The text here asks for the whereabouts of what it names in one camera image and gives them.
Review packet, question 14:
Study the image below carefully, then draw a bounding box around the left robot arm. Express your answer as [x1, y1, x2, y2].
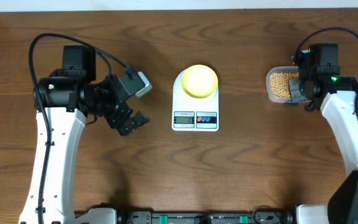
[19, 45, 152, 223]

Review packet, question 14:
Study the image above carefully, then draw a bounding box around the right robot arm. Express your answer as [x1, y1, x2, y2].
[288, 44, 358, 223]

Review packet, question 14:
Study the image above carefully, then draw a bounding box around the soybeans pile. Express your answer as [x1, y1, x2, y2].
[270, 72, 298, 98]

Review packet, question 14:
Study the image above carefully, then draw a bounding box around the white digital kitchen scale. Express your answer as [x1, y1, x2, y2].
[172, 69, 219, 132]

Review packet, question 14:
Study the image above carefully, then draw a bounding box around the pale yellow bowl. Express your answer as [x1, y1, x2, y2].
[181, 65, 218, 98]

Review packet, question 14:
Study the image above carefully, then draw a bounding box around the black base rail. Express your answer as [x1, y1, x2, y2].
[73, 202, 298, 224]

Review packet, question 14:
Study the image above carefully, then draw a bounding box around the left black cable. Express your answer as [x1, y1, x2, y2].
[28, 32, 129, 224]

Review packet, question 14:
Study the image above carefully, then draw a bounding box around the clear plastic container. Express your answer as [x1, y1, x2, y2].
[266, 67, 310, 104]

